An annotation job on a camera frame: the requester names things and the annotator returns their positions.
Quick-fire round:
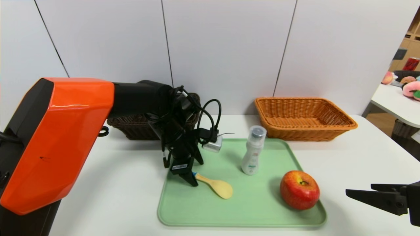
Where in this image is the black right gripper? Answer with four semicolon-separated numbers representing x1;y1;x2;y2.
345;181;420;227

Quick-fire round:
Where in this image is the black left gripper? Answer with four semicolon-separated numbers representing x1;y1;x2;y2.
169;132;199;187

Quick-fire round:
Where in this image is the yellow spoon with blue handle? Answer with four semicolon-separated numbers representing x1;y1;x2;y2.
192;172;233;199

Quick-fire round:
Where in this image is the white bottle with clear cap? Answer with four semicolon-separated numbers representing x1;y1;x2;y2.
241;126;266;175

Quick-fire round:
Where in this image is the red apple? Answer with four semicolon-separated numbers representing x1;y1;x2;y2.
280;170;320;210

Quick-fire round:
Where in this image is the dark brown wicker basket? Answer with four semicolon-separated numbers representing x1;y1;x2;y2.
107;93;201;141

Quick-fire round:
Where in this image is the orange wicker basket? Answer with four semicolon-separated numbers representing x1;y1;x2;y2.
255;97;358;142

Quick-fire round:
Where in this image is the light green plastic tray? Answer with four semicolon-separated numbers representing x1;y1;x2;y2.
157;138;327;227

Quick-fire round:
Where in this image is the dark woven bin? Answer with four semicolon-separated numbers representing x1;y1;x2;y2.
391;119;420;161

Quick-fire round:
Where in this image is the white side table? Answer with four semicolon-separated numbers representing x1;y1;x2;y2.
371;84;420;128

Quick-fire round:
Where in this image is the pink peach plush toy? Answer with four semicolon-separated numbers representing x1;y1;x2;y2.
402;81;420;101

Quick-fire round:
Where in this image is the small peach plush toy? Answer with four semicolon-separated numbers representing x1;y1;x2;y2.
381;71;396;85

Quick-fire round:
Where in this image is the black bowl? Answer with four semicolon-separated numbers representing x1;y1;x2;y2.
393;70;420;82

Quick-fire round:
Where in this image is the red soda can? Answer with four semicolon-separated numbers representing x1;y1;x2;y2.
402;57;420;71

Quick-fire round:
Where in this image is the wooden shelf unit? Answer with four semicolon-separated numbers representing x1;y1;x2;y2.
389;7;420;72

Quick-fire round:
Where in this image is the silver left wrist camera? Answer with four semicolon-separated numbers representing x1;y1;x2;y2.
202;135;223;153

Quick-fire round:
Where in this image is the black camera cable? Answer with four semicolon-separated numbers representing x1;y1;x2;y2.
194;98;222;145

